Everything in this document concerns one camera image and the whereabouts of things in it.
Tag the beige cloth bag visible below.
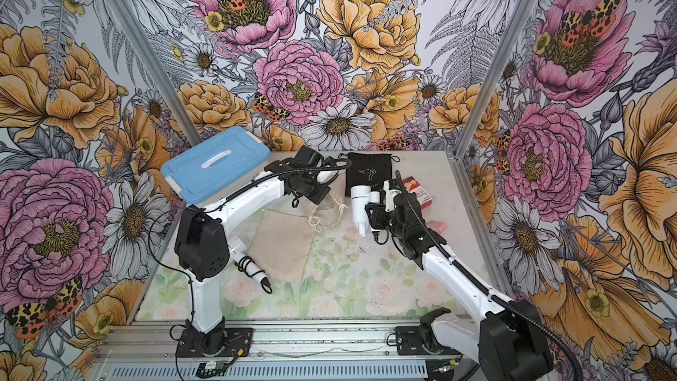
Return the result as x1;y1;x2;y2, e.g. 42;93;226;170
249;210;315;284
301;175;348;234

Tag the white hair dryer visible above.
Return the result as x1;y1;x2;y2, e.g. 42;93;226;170
350;185;380;237
229;238;273;295

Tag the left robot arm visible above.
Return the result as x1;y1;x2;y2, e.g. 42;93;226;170
174;146;351;358

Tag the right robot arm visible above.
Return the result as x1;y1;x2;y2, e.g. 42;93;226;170
362;190;554;380

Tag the pink hair dryer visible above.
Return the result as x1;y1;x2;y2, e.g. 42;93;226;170
427;220;448;236

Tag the black hair dryer pouch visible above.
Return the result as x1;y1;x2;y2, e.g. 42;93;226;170
339;152;400;197

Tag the red white bandage box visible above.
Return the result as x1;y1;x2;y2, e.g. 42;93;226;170
404;176;433;209

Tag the blue lidded storage box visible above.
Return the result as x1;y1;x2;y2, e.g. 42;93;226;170
160;126;271;205

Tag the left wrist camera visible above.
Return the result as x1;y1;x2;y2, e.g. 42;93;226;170
316;167;340;185

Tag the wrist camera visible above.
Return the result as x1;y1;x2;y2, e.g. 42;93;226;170
316;167;340;185
383;180;401;213

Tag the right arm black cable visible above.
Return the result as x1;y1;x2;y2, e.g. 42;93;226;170
393;170;583;381

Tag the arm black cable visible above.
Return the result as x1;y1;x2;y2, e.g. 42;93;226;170
393;170;583;381
147;161;353;329

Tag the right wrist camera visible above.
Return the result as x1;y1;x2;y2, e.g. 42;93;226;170
383;180;401;213

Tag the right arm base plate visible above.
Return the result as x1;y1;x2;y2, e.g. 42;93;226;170
395;326;458;356

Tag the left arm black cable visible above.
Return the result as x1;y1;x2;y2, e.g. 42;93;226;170
147;161;353;329

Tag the aluminium front rail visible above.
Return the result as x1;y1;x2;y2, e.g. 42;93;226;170
90;319;485;380

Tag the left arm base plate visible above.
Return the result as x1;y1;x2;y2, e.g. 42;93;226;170
176;326;254;358

